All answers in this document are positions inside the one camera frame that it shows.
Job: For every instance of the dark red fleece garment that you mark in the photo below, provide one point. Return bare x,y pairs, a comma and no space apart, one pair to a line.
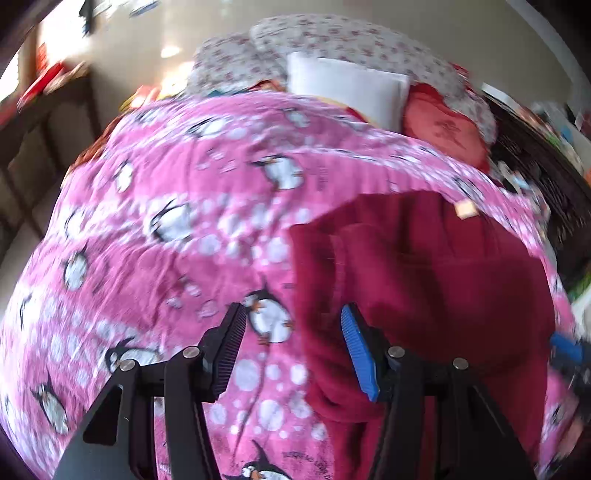
429,277

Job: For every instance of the dark wooden headboard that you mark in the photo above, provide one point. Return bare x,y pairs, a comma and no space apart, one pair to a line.
540,157

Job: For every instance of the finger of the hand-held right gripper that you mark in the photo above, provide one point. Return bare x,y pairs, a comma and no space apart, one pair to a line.
565,348

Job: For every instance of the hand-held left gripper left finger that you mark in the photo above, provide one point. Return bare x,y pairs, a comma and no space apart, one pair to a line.
227,351

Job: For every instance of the dark wooden side table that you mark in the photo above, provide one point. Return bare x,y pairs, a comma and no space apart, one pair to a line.
34,138

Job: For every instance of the pink penguin print blanket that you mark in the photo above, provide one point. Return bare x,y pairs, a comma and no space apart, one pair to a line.
175,240

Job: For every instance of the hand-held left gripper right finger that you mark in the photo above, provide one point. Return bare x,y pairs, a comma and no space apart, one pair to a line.
358,351

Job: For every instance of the red embroidered cushion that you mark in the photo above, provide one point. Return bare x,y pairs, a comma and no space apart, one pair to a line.
445,127

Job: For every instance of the floral pillows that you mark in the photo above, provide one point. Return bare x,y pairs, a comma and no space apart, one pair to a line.
323,46

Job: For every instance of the white pillow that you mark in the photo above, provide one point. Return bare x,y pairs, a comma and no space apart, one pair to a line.
347,87

